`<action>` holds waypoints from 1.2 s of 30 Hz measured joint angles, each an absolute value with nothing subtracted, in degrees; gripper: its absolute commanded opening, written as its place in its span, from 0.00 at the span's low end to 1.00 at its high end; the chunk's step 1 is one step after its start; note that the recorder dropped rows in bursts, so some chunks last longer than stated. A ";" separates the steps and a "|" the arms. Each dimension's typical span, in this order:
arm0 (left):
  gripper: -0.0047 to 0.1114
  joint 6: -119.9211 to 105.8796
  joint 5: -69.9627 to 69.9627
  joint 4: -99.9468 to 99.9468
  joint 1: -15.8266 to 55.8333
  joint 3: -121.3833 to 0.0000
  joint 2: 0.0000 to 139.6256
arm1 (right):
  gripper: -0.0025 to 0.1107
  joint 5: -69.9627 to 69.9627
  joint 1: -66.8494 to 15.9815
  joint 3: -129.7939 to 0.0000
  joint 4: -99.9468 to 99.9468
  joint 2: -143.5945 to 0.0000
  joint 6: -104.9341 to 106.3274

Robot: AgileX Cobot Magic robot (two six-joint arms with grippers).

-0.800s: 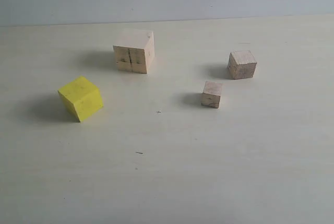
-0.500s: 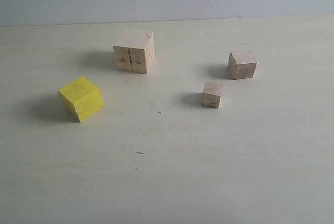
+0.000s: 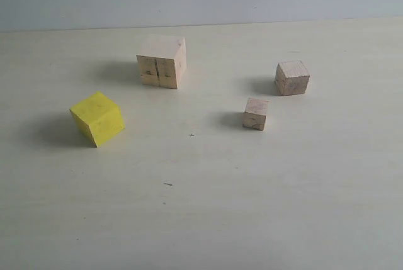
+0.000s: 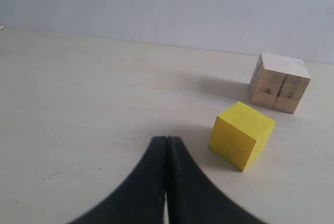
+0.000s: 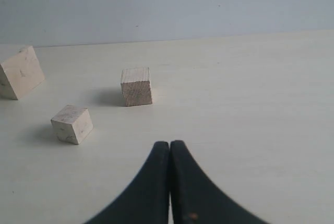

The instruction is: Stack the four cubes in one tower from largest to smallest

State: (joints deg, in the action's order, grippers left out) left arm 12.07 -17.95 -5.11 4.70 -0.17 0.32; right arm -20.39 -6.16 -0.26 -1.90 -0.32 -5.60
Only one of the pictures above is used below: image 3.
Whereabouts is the small wooden cube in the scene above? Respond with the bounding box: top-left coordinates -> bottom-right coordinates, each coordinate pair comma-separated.
242,98 -> 269,131

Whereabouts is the large wooden cube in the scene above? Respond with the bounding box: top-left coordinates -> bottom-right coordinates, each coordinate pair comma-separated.
136,35 -> 187,89

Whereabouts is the medium wooden cube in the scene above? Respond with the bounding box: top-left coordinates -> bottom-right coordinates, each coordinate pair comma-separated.
275,60 -> 310,96

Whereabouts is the yellow cube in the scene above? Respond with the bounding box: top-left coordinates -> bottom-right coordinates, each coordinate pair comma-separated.
69,92 -> 125,147

